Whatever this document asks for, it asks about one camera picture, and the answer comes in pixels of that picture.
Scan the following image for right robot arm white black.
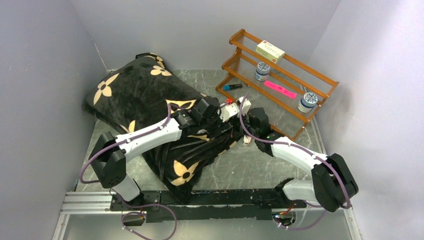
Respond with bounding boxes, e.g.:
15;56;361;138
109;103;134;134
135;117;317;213
227;104;359;212

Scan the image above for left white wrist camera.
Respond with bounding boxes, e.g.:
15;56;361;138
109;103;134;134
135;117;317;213
219;98;240;123

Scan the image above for wooden two-tier shelf rack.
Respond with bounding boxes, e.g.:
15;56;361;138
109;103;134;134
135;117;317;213
215;29;339;140

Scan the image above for white cardboard box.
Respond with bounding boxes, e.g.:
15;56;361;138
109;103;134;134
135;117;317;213
255;40;286;64

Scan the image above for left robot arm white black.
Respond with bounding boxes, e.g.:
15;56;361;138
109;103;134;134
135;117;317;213
81;97;240;210

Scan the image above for white jar blue lid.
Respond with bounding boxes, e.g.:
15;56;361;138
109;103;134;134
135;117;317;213
297;92;319;113
254;61;271;82

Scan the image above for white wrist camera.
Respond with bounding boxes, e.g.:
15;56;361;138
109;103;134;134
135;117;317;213
219;98;240;123
236;96;252;116

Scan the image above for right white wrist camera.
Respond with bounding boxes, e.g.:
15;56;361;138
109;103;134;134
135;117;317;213
236;96;252;116

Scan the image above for aluminium frame rail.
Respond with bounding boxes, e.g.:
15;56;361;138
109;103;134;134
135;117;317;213
51;188;362;240

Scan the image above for pink flat plastic item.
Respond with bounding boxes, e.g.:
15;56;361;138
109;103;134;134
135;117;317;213
264;80;297;100

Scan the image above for small pink white clip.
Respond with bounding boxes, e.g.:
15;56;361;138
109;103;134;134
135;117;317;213
243;135;252;145

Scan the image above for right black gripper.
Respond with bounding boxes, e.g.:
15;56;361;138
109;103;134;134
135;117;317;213
223;111;259;139

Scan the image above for black pillowcase with beige flowers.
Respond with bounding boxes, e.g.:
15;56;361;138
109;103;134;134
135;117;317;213
83;52;242;204

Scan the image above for blue marker pen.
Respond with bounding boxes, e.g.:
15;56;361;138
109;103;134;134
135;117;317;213
222;83;243;91

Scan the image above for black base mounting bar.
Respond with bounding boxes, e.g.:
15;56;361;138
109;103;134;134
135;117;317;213
109;188;306;223

